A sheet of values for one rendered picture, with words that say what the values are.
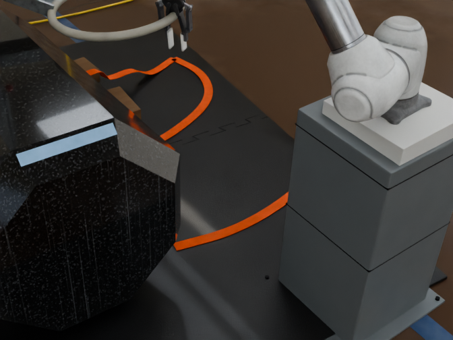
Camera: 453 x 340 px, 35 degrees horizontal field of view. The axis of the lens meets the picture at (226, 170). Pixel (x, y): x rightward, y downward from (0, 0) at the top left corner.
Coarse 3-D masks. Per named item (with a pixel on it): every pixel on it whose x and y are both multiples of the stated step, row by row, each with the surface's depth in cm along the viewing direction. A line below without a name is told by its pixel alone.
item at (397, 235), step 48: (336, 144) 217; (336, 192) 225; (384, 192) 207; (432, 192) 225; (288, 240) 259; (336, 240) 235; (384, 240) 222; (432, 240) 245; (288, 288) 271; (336, 288) 245; (384, 288) 241; (336, 336) 255; (384, 336) 256
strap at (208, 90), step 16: (160, 64) 396; (208, 80) 385; (208, 96) 372; (192, 112) 360; (176, 128) 349; (288, 192) 314; (272, 208) 306; (240, 224) 298; (192, 240) 289; (208, 240) 289
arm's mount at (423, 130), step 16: (432, 96) 222; (448, 96) 222; (336, 112) 218; (416, 112) 216; (432, 112) 216; (448, 112) 216; (352, 128) 215; (368, 128) 209; (384, 128) 209; (400, 128) 209; (416, 128) 209; (432, 128) 209; (448, 128) 211; (384, 144) 206; (400, 144) 203; (416, 144) 204; (432, 144) 210; (400, 160) 203
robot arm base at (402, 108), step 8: (416, 96) 213; (424, 96) 219; (400, 104) 211; (408, 104) 212; (416, 104) 215; (424, 104) 217; (392, 112) 212; (400, 112) 212; (408, 112) 213; (392, 120) 210; (400, 120) 211
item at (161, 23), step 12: (60, 0) 259; (48, 12) 251; (60, 24) 242; (156, 24) 239; (168, 24) 242; (72, 36) 239; (84, 36) 236; (96, 36) 235; (108, 36) 235; (120, 36) 235; (132, 36) 236
